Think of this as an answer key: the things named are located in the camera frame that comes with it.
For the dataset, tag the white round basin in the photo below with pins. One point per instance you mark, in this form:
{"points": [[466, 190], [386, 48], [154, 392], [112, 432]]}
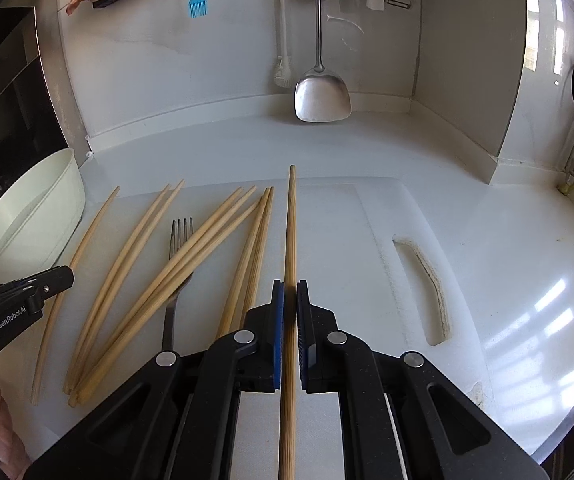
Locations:
{"points": [[38, 215]]}

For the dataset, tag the black metal fork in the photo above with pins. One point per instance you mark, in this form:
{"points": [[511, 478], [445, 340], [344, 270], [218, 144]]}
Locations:
{"points": [[181, 230]]}

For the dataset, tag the person's left hand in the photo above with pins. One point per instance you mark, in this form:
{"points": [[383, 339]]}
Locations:
{"points": [[13, 458]]}

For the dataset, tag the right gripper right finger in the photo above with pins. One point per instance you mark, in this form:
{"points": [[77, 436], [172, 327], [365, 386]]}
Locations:
{"points": [[331, 359]]}

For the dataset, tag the wooden chopstick pair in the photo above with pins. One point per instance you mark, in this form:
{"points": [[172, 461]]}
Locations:
{"points": [[257, 257], [241, 270]]}

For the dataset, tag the steel wok spatula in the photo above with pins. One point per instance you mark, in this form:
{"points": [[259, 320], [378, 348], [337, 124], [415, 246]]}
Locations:
{"points": [[321, 95]]}

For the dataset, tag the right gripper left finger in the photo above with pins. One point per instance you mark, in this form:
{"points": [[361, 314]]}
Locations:
{"points": [[251, 356]]}

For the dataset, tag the white plastic cutting board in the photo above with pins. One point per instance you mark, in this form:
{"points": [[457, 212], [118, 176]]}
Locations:
{"points": [[367, 253]]}

